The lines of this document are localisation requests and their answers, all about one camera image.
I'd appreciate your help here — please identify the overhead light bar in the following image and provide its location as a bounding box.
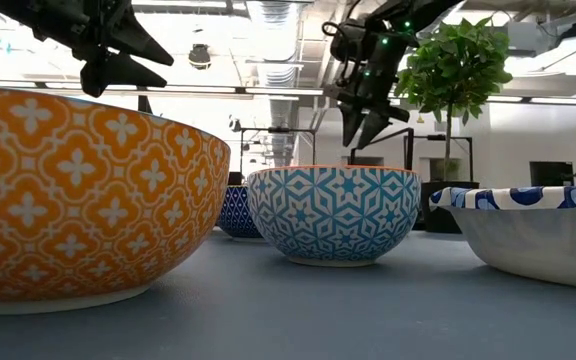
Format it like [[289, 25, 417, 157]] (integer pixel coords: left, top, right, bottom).
[[0, 78, 576, 107]]

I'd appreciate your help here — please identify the black monitor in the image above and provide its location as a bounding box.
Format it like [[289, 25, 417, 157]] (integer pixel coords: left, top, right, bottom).
[[529, 160, 575, 188]]

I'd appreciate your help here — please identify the white bowl blue floral rim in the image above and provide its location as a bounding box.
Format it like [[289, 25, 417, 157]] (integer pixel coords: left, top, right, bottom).
[[428, 184, 576, 292]]

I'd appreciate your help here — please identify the blue-grey table mat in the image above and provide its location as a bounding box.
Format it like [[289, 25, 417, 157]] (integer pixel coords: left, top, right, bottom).
[[0, 227, 576, 360]]

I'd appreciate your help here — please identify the black overhead camera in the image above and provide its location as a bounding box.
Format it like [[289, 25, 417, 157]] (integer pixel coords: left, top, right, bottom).
[[187, 43, 213, 71]]

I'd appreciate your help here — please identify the black wire dish rack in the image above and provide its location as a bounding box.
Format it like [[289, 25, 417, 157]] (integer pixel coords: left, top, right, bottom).
[[137, 94, 416, 174]]

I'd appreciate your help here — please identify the dark blue patterned bowl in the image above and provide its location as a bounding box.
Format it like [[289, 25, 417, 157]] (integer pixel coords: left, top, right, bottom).
[[216, 184, 264, 240]]

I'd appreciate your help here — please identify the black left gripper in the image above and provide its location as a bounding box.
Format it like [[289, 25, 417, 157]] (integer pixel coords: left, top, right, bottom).
[[32, 0, 175, 98]]

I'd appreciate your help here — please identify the light blue star patterned bowl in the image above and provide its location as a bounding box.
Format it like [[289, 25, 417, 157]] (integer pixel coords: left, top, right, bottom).
[[246, 165, 423, 268]]

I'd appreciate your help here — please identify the orange quatrefoil patterned bowl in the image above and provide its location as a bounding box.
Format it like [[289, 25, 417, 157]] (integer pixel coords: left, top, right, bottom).
[[0, 83, 232, 316]]

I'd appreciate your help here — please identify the green potted plant black pot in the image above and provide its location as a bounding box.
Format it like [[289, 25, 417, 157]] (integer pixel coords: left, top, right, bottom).
[[394, 17, 514, 235]]

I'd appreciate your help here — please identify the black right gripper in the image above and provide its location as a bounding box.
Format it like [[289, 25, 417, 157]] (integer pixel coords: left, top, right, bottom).
[[322, 49, 412, 151]]

